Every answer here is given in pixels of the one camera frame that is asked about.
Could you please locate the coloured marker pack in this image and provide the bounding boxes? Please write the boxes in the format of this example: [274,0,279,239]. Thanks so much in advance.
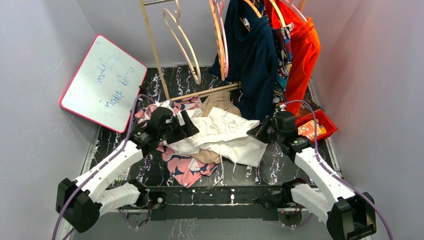
[112,167,131,186]

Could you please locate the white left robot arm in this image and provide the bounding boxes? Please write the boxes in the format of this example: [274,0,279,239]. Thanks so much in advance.
[56,107,200,233]

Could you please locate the pink and orange hanger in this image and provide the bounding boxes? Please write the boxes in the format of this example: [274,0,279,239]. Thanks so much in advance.
[209,0,229,81]

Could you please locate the orange hanging shorts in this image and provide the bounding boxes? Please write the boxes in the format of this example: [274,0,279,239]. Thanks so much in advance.
[263,0,321,115]

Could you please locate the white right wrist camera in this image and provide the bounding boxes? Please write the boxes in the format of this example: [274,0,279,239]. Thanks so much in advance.
[279,102,287,112]

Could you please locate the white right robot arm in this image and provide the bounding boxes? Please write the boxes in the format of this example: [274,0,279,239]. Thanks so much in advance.
[247,111,377,240]

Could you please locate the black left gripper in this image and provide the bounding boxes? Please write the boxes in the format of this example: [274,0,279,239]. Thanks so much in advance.
[158,111,199,144]

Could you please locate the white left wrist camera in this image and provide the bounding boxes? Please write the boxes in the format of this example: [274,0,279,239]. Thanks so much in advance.
[160,99,174,110]

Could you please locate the dark book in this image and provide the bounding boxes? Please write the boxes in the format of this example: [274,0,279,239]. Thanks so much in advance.
[295,95,321,119]

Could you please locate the pink shark print shorts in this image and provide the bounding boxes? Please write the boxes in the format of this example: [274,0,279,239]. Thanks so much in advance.
[135,96,222,188]

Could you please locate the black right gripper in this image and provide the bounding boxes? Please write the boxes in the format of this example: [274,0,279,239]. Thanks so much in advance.
[247,115,284,145]

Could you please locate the wooden clothes rack frame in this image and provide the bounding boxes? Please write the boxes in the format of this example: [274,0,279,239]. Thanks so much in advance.
[138,0,243,103]

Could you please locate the beige shorts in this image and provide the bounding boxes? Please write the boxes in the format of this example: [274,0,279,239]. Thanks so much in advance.
[190,91,241,164]

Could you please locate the red plastic bin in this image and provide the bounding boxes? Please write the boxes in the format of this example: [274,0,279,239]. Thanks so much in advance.
[296,109,338,142]

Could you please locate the colourful print hanging shorts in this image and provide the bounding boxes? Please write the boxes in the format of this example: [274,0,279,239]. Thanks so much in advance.
[272,22,294,107]

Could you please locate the light wooden hanger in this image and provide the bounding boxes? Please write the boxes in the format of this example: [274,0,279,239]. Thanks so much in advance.
[162,0,202,85]

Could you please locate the navy blue hanging shorts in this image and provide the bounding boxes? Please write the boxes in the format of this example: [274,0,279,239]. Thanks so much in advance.
[224,0,278,121]

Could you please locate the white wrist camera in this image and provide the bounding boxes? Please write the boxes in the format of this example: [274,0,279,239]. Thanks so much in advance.
[279,102,287,112]
[160,99,174,110]

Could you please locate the white shorts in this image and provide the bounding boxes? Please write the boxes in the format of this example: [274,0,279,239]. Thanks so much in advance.
[164,107,267,168]

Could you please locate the pink framed whiteboard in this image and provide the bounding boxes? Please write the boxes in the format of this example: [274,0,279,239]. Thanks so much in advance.
[59,34,147,133]

